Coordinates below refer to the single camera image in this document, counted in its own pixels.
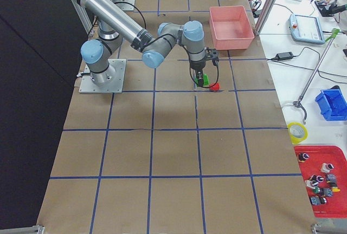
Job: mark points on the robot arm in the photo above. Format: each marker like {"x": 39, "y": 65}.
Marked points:
{"x": 190, "y": 36}

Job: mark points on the yellow tape roll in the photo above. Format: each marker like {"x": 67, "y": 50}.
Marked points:
{"x": 297, "y": 132}

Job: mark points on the pink plastic box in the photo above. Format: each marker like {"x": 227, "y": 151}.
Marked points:
{"x": 230, "y": 27}

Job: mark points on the red plastic tray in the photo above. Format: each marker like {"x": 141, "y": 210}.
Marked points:
{"x": 324, "y": 173}

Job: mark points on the green toy block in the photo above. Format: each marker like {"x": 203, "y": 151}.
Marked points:
{"x": 205, "y": 80}

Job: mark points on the reacher grabber tool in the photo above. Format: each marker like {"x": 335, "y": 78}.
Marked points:
{"x": 297, "y": 103}

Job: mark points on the aluminium frame post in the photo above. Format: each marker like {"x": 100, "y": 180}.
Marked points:
{"x": 267, "y": 7}

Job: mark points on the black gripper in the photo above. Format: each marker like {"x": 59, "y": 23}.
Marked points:
{"x": 197, "y": 69}

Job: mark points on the red toy block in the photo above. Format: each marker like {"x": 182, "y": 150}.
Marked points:
{"x": 214, "y": 87}

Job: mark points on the teach pendant tablet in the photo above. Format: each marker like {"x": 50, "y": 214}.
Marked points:
{"x": 306, "y": 29}

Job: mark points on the black power adapter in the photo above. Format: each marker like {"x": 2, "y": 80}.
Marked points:
{"x": 284, "y": 56}

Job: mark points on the blue storage bin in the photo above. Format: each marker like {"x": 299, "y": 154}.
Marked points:
{"x": 332, "y": 104}

